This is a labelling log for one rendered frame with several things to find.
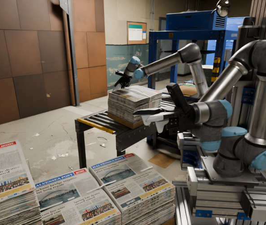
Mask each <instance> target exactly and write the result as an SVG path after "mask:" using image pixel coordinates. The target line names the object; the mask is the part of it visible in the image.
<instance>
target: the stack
mask: <svg viewBox="0 0 266 225"><path fill-rule="evenodd" d="M35 187H36V190H35V192H36V195H37V199H38V202H39V204H40V207H39V208H40V211H41V215H42V222H43V225H162V224H164V223H166V222H167V221H169V220H171V219H173V217H174V213H175V205H174V196H175V193H176V192H175V186H174V185H173V184H172V183H171V182H170V181H169V180H167V179H166V178H165V177H164V176H162V175H161V174H160V173H158V172H157V171H156V170H154V169H153V166H151V167H150V166H149V165H148V164H147V163H146V162H145V161H144V160H143V159H141V158H140V157H139V156H137V155H136V154H134V153H129V154H124V155H121V156H118V157H115V158H112V159H109V160H106V161H102V162H99V163H97V164H94V165H91V166H89V170H87V168H82V169H79V170H75V171H71V172H68V173H65V174H62V175H59V176H55V177H53V178H50V179H46V180H43V181H40V182H38V183H35Z"/></svg>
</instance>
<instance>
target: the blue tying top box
mask: <svg viewBox="0 0 266 225"><path fill-rule="evenodd" d="M212 12H213V10H212V11H200V12H184V13H172V14H166V31H188V30H226V25H227V18H228V16H226V17H219V16H218V15H217V13H216V11H215V12H214V13H213V14H212V15H211V13H212ZM210 15H211V16H210Z"/></svg>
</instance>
